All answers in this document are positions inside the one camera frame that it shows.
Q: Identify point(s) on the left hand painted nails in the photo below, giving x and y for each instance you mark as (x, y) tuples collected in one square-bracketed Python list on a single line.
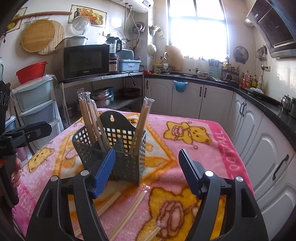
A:
[(15, 176)]

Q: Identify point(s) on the white kitchen base cabinets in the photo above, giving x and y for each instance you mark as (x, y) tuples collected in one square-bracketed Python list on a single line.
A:
[(264, 141)]

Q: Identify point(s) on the red plastic basin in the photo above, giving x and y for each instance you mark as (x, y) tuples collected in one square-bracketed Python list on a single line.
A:
[(31, 72)]

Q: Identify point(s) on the metal shelf rack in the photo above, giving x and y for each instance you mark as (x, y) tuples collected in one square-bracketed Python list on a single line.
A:
[(67, 91)]

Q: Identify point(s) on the black microwave oven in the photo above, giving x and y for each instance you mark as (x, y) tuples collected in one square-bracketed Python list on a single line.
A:
[(80, 61)]

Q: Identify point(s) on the grey plastic drawer unit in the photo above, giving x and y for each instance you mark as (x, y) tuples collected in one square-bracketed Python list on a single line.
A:
[(34, 102)]

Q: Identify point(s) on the blender with black base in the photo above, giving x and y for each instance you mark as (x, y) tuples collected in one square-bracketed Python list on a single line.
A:
[(115, 46)]

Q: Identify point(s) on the round bamboo board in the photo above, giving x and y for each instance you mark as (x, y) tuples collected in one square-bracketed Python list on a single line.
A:
[(42, 37)]

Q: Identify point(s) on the steel kettle on counter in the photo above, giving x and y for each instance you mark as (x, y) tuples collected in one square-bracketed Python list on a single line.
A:
[(286, 103)]

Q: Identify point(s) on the pink bear blanket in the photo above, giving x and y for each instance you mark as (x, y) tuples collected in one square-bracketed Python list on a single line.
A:
[(168, 209)]

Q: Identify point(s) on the blue plastic bin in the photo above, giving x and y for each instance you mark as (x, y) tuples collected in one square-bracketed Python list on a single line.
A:
[(127, 65)]

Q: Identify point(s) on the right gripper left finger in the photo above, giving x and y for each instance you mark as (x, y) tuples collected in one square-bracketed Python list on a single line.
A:
[(51, 217)]

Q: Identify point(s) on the stacked steel pots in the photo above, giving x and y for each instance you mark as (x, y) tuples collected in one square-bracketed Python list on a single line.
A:
[(102, 97)]

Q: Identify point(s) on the black range hood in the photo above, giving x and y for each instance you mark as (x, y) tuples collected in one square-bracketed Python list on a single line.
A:
[(275, 20)]

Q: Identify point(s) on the chopsticks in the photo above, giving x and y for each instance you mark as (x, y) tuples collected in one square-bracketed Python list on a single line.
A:
[(102, 203), (128, 215)]

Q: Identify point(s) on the blue hanging trash basket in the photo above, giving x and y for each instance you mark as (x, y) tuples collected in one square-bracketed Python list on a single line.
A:
[(180, 86)]

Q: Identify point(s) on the chopsticks compartment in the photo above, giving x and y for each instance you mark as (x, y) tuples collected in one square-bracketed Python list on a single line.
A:
[(146, 107), (92, 120)]

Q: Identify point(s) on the fruit picture on wall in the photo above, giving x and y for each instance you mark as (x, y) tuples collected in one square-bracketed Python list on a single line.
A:
[(96, 17)]

